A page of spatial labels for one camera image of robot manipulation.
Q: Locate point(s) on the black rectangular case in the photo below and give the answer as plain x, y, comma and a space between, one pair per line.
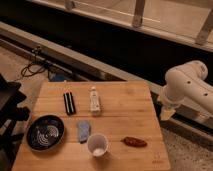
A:
69, 103

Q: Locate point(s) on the blue crumpled cloth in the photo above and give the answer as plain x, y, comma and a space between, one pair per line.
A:
84, 129

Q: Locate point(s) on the dark ceramic bowl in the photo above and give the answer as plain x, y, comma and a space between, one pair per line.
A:
45, 133

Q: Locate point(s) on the white paper cup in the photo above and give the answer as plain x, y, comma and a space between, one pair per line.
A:
97, 145

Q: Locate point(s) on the metal window frame rail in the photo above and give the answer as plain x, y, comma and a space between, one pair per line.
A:
189, 22

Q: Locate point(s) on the white plastic bottle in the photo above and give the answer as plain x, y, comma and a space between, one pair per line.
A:
94, 102

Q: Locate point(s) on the blue object behind table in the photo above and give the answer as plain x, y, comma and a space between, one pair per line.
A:
57, 78

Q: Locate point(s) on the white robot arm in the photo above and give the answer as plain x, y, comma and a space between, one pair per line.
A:
185, 81

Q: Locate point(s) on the black tripod stand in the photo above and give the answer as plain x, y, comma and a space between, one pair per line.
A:
10, 97

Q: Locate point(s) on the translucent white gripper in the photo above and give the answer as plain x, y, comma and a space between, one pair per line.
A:
166, 113

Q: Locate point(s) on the brown oblong object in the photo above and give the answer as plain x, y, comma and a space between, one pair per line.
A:
134, 142

